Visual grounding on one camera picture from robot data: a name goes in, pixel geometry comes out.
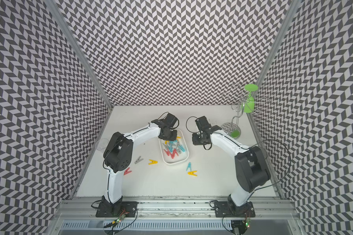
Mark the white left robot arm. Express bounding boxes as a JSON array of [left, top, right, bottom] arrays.
[[98, 113, 179, 215]]

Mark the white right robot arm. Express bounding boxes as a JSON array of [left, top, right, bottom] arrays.
[[192, 116, 271, 215]]

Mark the white plastic storage box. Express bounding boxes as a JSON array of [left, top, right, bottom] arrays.
[[159, 129, 189, 165]]

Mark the chrome green jewelry stand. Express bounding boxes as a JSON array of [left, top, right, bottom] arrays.
[[221, 84, 270, 139]]

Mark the clear drinking glass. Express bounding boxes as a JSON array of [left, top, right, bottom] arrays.
[[95, 139, 109, 152]]

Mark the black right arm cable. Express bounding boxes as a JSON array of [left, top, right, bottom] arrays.
[[249, 138, 292, 192]]

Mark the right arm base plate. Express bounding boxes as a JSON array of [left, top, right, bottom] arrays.
[[213, 201, 256, 218]]

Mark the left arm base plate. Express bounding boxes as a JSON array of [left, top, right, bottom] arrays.
[[96, 201, 138, 218]]

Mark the aluminium front rail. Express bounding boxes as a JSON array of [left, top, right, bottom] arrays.
[[51, 196, 299, 221]]

